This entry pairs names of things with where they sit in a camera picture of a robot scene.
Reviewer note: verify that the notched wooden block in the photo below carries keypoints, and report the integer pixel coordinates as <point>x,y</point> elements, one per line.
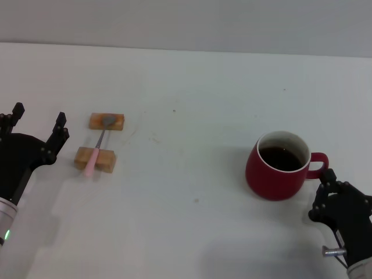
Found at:
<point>81,156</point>

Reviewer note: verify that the stained wooden block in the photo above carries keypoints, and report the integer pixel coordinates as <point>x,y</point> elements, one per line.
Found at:
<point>94,122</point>

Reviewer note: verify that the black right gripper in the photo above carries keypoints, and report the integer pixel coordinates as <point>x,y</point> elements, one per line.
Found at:
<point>351,223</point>

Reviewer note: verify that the red coffee cup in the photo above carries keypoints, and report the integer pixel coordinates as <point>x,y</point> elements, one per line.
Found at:
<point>270,180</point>

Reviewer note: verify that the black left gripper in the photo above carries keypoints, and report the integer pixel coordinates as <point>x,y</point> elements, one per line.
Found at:
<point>20,157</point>

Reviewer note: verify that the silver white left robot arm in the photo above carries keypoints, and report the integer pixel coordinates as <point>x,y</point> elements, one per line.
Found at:
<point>5,221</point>

